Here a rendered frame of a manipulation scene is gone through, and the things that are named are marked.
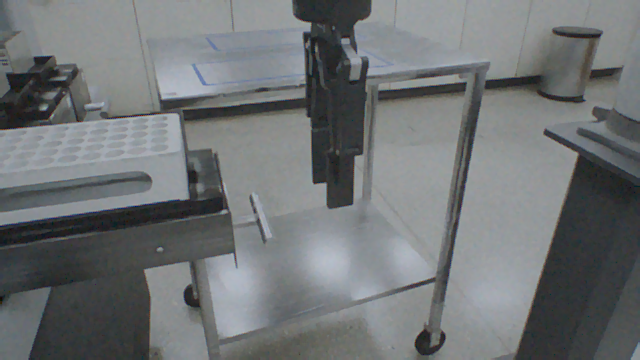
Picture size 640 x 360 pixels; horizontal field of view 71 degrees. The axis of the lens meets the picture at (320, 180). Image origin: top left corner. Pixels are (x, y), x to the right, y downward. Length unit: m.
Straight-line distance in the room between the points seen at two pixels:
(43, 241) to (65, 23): 2.40
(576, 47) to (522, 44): 0.38
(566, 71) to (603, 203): 2.60
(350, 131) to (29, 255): 0.30
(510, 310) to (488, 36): 2.29
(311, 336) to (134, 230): 1.01
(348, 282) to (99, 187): 0.75
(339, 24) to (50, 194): 0.32
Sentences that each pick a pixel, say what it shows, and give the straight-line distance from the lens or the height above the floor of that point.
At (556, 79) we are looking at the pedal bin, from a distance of 3.53.
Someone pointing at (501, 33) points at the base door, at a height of 0.41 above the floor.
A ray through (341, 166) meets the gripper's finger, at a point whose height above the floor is 0.82.
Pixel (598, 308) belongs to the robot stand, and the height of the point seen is 0.39.
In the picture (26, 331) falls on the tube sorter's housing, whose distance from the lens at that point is 0.55.
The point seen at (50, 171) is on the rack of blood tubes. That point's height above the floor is 0.86.
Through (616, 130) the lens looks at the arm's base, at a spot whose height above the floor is 0.73.
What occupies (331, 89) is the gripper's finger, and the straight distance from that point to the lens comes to 0.44.
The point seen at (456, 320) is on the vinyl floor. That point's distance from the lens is 1.48.
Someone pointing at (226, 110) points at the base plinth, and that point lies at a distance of 2.95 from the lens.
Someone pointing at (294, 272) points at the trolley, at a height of 0.28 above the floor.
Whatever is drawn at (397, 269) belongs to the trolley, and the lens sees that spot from 1.18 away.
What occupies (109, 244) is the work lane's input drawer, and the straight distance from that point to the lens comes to 0.44.
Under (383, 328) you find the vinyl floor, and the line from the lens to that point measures 1.41.
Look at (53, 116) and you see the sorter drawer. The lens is 0.74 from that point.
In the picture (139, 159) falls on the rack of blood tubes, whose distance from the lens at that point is 0.41.
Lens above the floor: 1.03
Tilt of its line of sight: 29 degrees down
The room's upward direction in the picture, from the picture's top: straight up
